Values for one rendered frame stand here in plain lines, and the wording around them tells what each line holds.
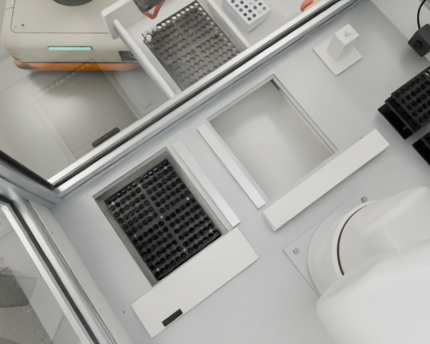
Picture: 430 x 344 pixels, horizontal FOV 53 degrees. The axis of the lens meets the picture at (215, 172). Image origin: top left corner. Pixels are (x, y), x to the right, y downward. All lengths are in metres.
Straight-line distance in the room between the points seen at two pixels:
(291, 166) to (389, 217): 0.52
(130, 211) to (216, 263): 0.24
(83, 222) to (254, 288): 0.40
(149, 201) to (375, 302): 0.70
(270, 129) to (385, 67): 0.31
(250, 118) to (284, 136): 0.10
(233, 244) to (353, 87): 0.47
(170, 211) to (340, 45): 0.54
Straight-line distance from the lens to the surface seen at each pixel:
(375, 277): 0.41
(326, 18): 1.13
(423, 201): 0.66
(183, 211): 1.00
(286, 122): 1.15
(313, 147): 1.14
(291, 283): 0.95
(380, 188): 1.03
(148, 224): 1.01
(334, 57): 1.10
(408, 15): 1.17
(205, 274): 0.93
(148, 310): 0.94
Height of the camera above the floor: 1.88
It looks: 74 degrees down
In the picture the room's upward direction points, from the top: 1 degrees counter-clockwise
